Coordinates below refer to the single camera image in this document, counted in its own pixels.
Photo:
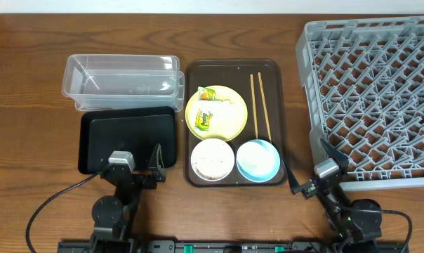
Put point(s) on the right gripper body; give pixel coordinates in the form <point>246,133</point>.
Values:
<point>309,190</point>

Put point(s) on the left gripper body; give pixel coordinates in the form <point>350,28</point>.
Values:
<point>138,179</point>

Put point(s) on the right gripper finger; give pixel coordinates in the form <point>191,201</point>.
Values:
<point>341,159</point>
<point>293,182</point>

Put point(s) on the blue bowl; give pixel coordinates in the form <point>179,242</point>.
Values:
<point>258,161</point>

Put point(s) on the white bowl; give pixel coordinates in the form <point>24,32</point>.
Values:
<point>212,159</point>

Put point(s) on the yellow plate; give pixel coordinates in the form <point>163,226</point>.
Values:
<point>225,125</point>

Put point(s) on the white napkin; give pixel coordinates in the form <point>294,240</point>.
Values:
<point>214,106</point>

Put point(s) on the orange green wrapper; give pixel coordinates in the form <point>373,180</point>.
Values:
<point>206,93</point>

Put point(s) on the green yellow wrapper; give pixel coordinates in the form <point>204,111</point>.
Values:
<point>203,119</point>

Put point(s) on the wooden chopstick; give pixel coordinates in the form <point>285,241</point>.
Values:
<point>253,97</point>
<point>267,121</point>

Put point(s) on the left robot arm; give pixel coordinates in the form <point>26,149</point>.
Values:
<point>113,215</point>

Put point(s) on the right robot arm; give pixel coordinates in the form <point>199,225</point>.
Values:
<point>357,222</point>

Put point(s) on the grey dishwasher rack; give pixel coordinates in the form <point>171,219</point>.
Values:
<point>364,84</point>

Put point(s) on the black plastic tray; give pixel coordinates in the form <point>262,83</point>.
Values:
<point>132,130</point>

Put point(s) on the clear plastic bin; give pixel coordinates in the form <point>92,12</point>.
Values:
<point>120,81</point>

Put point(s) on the brown serving tray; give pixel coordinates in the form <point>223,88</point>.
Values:
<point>236,75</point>

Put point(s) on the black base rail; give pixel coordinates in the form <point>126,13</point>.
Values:
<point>168,246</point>

